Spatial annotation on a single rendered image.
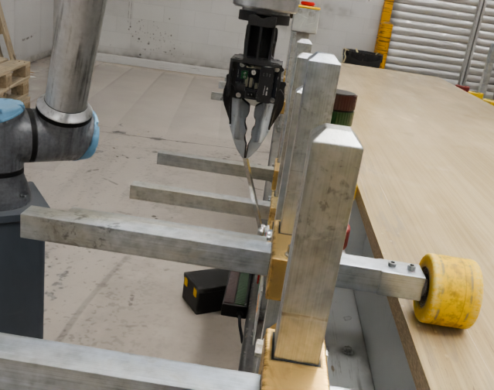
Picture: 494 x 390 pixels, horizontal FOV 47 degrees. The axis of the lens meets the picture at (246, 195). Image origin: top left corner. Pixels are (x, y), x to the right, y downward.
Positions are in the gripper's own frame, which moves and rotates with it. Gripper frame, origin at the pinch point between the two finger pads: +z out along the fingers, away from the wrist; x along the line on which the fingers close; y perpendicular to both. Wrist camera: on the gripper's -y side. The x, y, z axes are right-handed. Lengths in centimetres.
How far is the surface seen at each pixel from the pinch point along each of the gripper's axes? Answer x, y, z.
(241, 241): 1.9, 24.3, 4.8
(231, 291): 0.5, -10.7, 30.6
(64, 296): -69, -112, 101
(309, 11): 8, -77, -20
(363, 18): 111, -804, -12
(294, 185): 6.9, 22.3, -2.3
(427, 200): 35.5, -22.8, 10.7
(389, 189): 28.4, -25.6, 10.7
